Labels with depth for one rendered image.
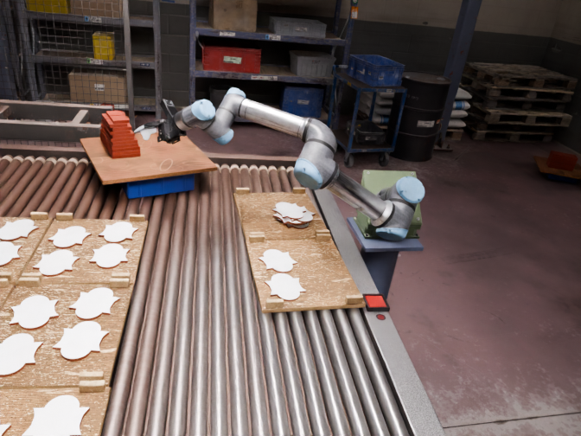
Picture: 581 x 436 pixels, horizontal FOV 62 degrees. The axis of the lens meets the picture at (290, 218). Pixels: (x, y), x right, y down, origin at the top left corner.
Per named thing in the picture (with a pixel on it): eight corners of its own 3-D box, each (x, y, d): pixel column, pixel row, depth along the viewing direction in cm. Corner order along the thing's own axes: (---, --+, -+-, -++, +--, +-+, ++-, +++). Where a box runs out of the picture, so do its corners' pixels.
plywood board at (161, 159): (180, 133, 257) (180, 130, 256) (217, 170, 220) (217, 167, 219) (79, 142, 233) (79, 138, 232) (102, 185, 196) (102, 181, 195)
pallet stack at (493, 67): (519, 124, 737) (539, 65, 695) (564, 148, 652) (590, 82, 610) (441, 120, 708) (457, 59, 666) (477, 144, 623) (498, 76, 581)
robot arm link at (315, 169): (422, 211, 191) (316, 134, 171) (410, 244, 186) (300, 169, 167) (401, 214, 202) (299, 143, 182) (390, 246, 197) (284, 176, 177)
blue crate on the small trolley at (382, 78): (374, 74, 526) (377, 54, 516) (402, 86, 487) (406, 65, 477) (344, 75, 509) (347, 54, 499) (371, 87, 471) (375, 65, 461)
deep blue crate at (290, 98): (315, 108, 641) (318, 81, 623) (321, 118, 606) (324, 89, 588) (278, 106, 634) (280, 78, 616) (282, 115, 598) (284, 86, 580)
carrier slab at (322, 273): (331, 241, 196) (331, 238, 195) (365, 307, 161) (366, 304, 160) (245, 244, 188) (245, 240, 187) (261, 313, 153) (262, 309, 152)
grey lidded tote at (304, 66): (324, 71, 616) (326, 52, 604) (334, 78, 586) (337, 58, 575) (286, 69, 601) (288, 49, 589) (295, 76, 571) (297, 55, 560)
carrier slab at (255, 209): (305, 195, 231) (306, 192, 230) (331, 240, 196) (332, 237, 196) (233, 195, 222) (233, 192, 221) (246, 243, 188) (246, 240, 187)
